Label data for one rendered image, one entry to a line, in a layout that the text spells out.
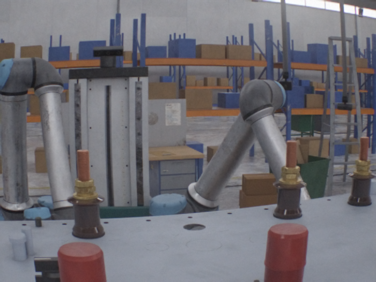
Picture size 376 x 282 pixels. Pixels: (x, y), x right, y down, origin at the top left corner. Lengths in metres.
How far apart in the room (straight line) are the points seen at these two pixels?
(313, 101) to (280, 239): 9.83
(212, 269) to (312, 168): 4.55
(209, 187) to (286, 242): 1.22
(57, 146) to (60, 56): 7.16
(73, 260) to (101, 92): 1.42
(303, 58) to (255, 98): 8.60
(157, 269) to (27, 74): 0.97
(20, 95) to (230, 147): 0.84
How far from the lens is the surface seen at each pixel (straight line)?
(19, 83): 1.66
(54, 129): 1.62
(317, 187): 5.57
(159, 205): 1.84
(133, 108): 1.95
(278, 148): 1.59
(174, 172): 5.43
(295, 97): 10.20
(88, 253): 0.64
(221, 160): 1.85
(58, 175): 1.59
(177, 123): 6.05
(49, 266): 0.78
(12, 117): 1.69
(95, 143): 2.01
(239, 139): 1.80
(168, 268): 0.93
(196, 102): 9.28
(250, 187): 5.12
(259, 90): 1.63
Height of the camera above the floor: 1.73
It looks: 7 degrees down
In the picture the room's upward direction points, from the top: straight up
